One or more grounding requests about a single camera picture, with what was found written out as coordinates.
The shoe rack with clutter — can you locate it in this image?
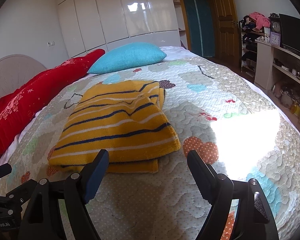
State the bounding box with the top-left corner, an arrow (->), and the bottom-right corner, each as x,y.
239,15 -> 265,79

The red blanket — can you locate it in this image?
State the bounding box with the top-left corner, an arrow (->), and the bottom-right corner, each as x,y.
0,49 -> 105,158

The round analog clock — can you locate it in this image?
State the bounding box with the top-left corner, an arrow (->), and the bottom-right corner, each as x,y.
270,20 -> 281,34

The white glossy wardrobe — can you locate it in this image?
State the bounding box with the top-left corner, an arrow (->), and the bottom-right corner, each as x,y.
56,0 -> 181,57

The white wall socket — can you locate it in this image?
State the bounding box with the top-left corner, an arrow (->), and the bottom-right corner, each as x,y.
47,41 -> 55,47

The pink bed headboard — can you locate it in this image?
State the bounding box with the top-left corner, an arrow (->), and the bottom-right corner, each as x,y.
0,54 -> 47,98

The pink garment on rack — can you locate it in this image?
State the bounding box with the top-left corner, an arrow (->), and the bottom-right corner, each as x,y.
249,12 -> 270,31

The black television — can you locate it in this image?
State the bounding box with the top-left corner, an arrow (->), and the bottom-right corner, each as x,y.
279,14 -> 300,54

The white tv cabinet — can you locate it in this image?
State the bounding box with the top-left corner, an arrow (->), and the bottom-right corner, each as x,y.
254,40 -> 300,127

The turquoise pillow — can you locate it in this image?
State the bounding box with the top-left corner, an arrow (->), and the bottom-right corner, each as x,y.
87,42 -> 167,74

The purple desk clock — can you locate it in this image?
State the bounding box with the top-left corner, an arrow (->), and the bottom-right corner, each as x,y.
270,31 -> 281,46

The yellow striped knit sweater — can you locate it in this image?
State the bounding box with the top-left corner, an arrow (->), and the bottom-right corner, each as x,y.
48,80 -> 181,173

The brown wooden door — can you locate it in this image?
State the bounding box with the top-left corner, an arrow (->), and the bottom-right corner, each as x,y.
212,0 -> 239,67

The teal door curtain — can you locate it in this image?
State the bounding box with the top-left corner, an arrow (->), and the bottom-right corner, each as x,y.
183,0 -> 215,57

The patterned quilted bedspread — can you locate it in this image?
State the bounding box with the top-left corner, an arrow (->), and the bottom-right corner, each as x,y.
0,47 -> 300,239

